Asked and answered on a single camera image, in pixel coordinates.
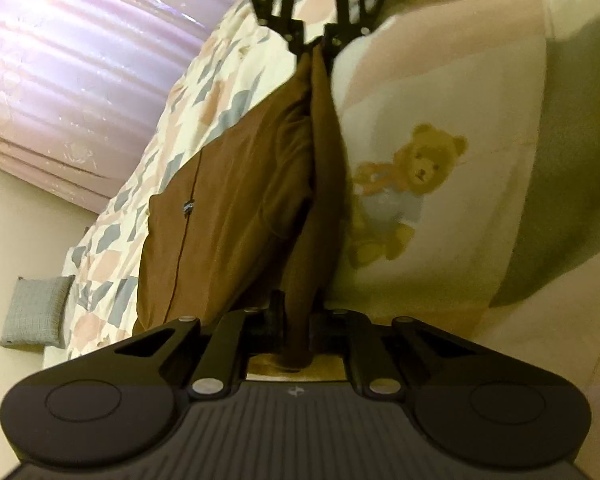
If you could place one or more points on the pink curtain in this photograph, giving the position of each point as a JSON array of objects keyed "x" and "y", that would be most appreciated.
[{"x": 80, "y": 85}]

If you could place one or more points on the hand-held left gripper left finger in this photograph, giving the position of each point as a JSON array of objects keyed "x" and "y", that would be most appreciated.
[{"x": 276, "y": 322}]

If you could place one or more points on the brown pants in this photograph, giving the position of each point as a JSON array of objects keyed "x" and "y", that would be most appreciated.
[{"x": 240, "y": 200}]

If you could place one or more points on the grey pillow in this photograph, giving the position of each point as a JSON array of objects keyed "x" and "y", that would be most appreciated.
[{"x": 35, "y": 310}]

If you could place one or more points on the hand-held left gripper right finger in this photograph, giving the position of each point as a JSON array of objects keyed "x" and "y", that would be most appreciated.
[{"x": 322, "y": 327}]

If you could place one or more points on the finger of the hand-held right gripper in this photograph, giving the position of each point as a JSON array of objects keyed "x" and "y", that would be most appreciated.
[
  {"x": 342, "y": 35},
  {"x": 292, "y": 35}
]

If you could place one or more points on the checkered teddy bear quilt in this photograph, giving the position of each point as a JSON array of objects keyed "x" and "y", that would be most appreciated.
[{"x": 455, "y": 85}]

